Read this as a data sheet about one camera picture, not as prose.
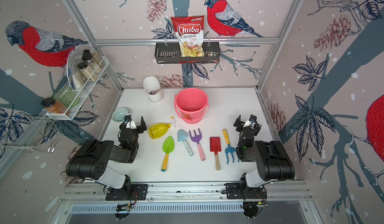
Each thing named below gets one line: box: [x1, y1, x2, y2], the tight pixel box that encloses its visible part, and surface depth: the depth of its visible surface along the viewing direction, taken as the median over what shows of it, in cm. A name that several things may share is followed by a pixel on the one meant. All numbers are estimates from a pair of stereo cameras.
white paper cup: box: [143, 76, 164, 103], surface depth 109 cm
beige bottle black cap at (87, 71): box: [77, 61, 98, 82], surface depth 78 cm
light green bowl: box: [112, 107, 130, 122], surface depth 103 cm
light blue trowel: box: [177, 129, 194, 157], surface depth 92 cm
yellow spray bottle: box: [148, 123, 172, 140], surface depth 94 cm
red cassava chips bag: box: [171, 15, 205, 57], surface depth 83 cm
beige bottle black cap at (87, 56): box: [82, 49, 102, 74], surface depth 83 cm
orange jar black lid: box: [41, 97, 67, 114], surface depth 62 cm
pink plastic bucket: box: [174, 87, 210, 124], surface depth 95 cm
